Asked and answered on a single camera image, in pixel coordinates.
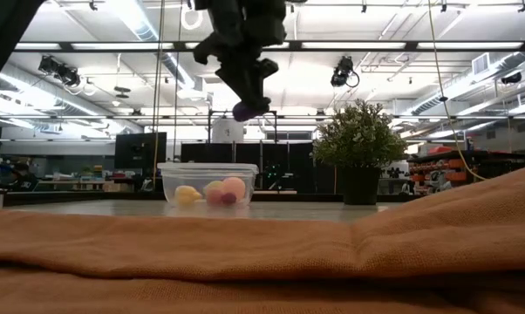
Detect small red toy strawberry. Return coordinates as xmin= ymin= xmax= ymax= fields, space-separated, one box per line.
xmin=205 ymin=188 xmax=225 ymax=206

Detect black ceiling camera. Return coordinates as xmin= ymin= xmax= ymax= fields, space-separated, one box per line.
xmin=330 ymin=55 xmax=361 ymax=88
xmin=37 ymin=55 xmax=82 ymax=88

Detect orange brown cloth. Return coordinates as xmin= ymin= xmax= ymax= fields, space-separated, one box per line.
xmin=0 ymin=163 xmax=525 ymax=314

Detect yellow hanging cable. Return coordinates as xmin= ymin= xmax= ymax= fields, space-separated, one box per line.
xmin=426 ymin=0 xmax=488 ymax=182

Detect yellow toy lemon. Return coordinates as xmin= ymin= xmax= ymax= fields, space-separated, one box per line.
xmin=174 ymin=184 xmax=202 ymax=207

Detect black metal stand frame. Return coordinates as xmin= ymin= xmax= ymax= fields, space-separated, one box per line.
xmin=207 ymin=108 xmax=278 ymax=145

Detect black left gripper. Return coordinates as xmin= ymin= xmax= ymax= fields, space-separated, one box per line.
xmin=192 ymin=0 xmax=288 ymax=111

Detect black partition panels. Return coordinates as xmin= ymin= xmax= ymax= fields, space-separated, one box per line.
xmin=180 ymin=141 xmax=316 ymax=194

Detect purple toy eggplant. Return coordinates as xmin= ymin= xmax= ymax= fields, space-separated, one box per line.
xmin=232 ymin=99 xmax=267 ymax=123

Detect white ceiling vent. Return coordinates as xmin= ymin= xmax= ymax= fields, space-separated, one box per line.
xmin=471 ymin=51 xmax=492 ymax=76

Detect black monitor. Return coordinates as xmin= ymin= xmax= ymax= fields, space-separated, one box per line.
xmin=114 ymin=132 xmax=168 ymax=172

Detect shelf with orange bins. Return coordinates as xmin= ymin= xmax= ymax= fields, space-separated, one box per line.
xmin=408 ymin=146 xmax=525 ymax=195

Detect pink yellow toy peach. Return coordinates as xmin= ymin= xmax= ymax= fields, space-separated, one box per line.
xmin=203 ymin=175 xmax=247 ymax=206

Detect clear plastic tupperware container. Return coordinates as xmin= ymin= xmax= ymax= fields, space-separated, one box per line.
xmin=156 ymin=161 xmax=260 ymax=208

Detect green potted plant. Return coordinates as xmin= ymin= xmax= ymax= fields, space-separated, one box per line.
xmin=312 ymin=99 xmax=408 ymax=206

